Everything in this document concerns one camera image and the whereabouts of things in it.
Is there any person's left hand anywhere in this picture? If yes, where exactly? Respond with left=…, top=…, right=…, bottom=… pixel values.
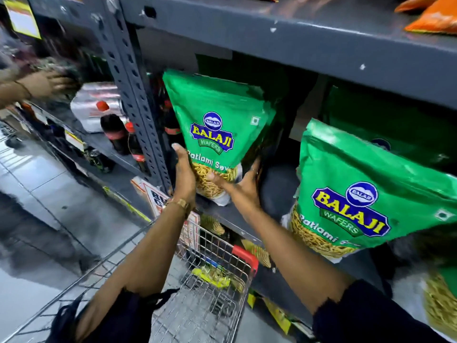
left=171, top=143, right=198, bottom=210

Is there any person's right hand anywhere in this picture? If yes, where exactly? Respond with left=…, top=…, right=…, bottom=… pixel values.
left=206, top=158, right=263, bottom=212

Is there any green snack packet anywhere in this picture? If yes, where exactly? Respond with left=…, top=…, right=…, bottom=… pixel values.
left=323, top=85, right=457, bottom=172
left=422, top=266, right=457, bottom=340
left=162, top=69, right=278, bottom=206
left=281, top=118, right=457, bottom=264

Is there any person's right forearm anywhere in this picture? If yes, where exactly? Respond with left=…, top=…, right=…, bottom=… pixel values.
left=231, top=205, right=355, bottom=315

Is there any person's left forearm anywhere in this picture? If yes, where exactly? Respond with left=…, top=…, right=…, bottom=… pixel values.
left=76, top=198, right=195, bottom=340

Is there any dark cola bottle, red cap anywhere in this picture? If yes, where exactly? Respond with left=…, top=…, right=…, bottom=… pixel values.
left=161, top=99, right=183, bottom=148
left=96, top=101, right=131, bottom=156
left=124, top=121, right=150, bottom=175

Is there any yellow patterned snack packet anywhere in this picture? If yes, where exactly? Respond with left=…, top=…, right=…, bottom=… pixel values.
left=241, top=239, right=273, bottom=269
left=199, top=213, right=226, bottom=237

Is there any red and white sign card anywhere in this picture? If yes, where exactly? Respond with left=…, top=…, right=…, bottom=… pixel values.
left=131, top=176, right=201, bottom=255

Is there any black drink can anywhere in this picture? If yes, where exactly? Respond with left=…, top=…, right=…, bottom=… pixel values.
left=87, top=149, right=115, bottom=174

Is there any plastic-wrapped bottle pack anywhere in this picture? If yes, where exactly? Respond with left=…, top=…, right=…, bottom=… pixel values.
left=70, top=82, right=128, bottom=134

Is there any yellow shelf price tag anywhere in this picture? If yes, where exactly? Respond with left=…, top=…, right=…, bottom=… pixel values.
left=263, top=297, right=293, bottom=335
left=64, top=128, right=87, bottom=152

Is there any grey metal shelf rack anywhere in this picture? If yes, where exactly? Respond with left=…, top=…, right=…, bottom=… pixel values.
left=27, top=0, right=457, bottom=343

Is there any person's dark left sleeve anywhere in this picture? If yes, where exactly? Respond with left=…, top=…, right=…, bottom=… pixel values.
left=46, top=287, right=180, bottom=343

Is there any person's dark sleeve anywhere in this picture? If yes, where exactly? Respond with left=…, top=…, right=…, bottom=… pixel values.
left=312, top=279, right=451, bottom=343
left=46, top=287, right=180, bottom=343

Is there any yellow hanging sign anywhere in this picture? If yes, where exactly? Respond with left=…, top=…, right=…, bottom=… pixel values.
left=3, top=0, right=42, bottom=40

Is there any person's dark right sleeve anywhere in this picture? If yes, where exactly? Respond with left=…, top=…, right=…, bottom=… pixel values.
left=312, top=279, right=451, bottom=343

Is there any orange snack packet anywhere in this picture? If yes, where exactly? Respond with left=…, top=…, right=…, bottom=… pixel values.
left=404, top=0, right=457, bottom=35
left=394, top=0, right=442, bottom=13

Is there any gold wrist bracelet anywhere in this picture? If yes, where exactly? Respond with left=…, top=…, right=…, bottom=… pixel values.
left=164, top=198, right=192, bottom=219

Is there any wire shopping cart, red handle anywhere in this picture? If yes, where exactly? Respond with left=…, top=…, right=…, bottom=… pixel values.
left=0, top=210, right=260, bottom=343

